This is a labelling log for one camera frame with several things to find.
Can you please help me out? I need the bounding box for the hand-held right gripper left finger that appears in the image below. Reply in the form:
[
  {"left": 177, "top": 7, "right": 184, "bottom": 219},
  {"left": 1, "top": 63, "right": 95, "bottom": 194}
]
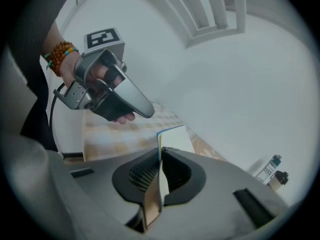
[{"left": 63, "top": 147, "right": 161, "bottom": 227}]

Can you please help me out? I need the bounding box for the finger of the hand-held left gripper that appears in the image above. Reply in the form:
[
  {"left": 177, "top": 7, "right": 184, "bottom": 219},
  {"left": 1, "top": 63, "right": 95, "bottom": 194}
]
[
  {"left": 109, "top": 78, "right": 155, "bottom": 119},
  {"left": 92, "top": 92, "right": 136, "bottom": 123}
]

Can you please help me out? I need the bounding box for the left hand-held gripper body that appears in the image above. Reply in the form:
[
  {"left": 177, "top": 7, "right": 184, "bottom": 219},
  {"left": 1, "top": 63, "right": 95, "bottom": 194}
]
[{"left": 53, "top": 27, "right": 129, "bottom": 110}]

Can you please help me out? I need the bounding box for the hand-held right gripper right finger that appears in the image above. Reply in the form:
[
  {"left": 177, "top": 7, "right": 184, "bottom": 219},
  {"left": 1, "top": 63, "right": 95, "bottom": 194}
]
[{"left": 149, "top": 146, "right": 289, "bottom": 238}]

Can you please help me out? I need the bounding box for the notebook with blue cover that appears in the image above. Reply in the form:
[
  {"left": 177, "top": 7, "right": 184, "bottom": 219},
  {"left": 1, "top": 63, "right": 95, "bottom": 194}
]
[{"left": 142, "top": 124, "right": 196, "bottom": 231}]

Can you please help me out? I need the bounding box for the person's left forearm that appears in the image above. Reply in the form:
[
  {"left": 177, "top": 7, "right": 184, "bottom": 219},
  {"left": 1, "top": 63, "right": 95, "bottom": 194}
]
[{"left": 40, "top": 21, "right": 66, "bottom": 60}]

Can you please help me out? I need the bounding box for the person's left hand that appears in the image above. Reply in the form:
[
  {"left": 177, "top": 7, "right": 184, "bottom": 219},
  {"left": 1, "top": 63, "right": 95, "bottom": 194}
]
[{"left": 60, "top": 51, "right": 126, "bottom": 90}]

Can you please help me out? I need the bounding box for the checkered tablecloth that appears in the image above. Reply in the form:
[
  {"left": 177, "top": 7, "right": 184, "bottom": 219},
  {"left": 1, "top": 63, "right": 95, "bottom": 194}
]
[{"left": 81, "top": 100, "right": 226, "bottom": 163}]

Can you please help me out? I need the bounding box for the person's black clothing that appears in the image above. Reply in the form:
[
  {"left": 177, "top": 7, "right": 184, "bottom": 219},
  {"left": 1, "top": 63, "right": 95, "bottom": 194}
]
[{"left": 9, "top": 0, "right": 85, "bottom": 153}]

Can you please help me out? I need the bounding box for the beige cup with black lid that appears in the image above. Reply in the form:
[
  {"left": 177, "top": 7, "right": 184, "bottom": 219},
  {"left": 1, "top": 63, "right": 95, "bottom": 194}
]
[{"left": 268, "top": 170, "right": 290, "bottom": 192}]

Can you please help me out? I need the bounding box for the black cable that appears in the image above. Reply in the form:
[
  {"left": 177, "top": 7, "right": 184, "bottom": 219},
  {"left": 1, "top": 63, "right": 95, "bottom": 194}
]
[{"left": 48, "top": 82, "right": 66, "bottom": 153}]

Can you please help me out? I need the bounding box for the orange bead bracelet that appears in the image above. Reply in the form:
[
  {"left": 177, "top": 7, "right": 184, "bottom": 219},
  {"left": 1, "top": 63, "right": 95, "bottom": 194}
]
[{"left": 43, "top": 40, "right": 81, "bottom": 78}]

